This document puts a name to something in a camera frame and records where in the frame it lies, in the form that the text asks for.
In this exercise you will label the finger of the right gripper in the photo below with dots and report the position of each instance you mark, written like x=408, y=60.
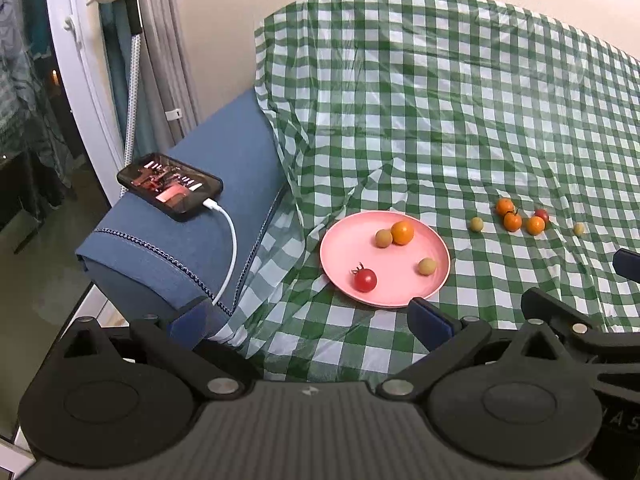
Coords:
x=627, y=264

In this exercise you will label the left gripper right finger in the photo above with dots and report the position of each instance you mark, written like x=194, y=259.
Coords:
x=451, y=345

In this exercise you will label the orange kumquat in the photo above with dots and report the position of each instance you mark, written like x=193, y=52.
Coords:
x=402, y=232
x=535, y=225
x=512, y=221
x=504, y=206

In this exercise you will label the grey curtain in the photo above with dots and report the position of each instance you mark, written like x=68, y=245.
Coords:
x=153, y=93

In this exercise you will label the white door frame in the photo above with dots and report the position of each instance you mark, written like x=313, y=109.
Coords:
x=78, y=43

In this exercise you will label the red cherry tomato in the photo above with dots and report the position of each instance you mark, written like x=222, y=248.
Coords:
x=364, y=279
x=543, y=214

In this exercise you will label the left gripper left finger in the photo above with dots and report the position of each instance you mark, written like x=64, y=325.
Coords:
x=209, y=370

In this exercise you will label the pink round plate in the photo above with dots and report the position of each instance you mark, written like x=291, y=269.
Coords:
x=350, y=241

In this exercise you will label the black smartphone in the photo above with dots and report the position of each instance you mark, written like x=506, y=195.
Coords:
x=175, y=188

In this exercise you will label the tan longan fruit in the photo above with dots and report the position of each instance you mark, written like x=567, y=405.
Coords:
x=579, y=229
x=383, y=238
x=476, y=224
x=427, y=266

